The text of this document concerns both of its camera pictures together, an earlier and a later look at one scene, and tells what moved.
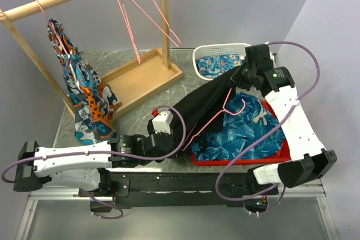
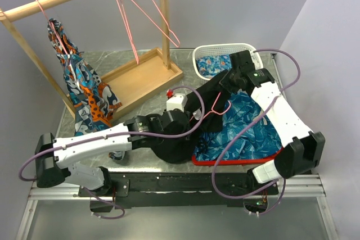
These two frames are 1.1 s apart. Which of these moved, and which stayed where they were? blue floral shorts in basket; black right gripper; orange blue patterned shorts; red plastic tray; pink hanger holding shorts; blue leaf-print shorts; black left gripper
Moved: black right gripper; black left gripper
Stayed: blue leaf-print shorts; red plastic tray; pink hanger holding shorts; blue floral shorts in basket; orange blue patterned shorts
